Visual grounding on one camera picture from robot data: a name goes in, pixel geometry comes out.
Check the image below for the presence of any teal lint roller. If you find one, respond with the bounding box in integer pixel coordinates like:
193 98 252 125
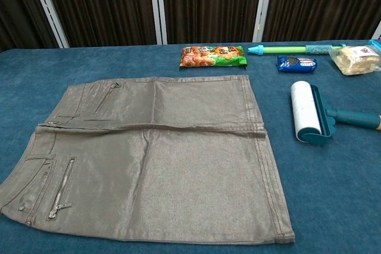
290 80 381 147

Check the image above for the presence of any blue cookie pack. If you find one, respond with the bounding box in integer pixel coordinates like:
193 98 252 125
277 55 318 73

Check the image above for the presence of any clear bag of bread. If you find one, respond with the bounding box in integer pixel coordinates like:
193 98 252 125
329 45 381 76

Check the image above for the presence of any dark folding screen panel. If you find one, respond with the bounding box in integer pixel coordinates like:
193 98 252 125
252 0 381 43
0 0 62 53
154 0 268 45
38 0 163 48

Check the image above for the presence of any green teal water pump toy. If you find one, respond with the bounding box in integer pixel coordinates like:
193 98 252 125
247 39 381 57

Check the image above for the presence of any orange green snack bag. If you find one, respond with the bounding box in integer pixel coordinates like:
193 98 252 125
179 45 248 70

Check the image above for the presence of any grey-brown zippered skirt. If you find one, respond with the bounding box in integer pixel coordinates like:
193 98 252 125
0 74 296 244

